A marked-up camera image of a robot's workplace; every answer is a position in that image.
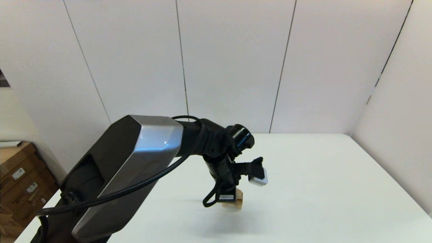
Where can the brown labelled cardboard box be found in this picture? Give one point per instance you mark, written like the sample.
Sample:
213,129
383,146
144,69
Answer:
23,199
10,184
33,212

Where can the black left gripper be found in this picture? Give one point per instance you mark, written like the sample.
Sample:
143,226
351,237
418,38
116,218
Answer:
224,175

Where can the white flat object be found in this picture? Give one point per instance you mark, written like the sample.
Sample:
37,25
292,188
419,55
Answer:
8,144

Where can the triangular wooden building block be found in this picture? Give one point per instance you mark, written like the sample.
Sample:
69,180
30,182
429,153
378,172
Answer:
239,193

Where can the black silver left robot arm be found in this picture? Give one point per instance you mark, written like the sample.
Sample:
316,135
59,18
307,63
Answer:
145,158

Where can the arched wooden building block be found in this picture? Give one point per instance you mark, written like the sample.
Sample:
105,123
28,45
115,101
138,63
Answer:
236,204

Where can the rectangular wooden building block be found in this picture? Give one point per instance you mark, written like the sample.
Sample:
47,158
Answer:
240,200

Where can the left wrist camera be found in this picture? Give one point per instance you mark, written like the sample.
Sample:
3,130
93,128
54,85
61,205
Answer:
255,174

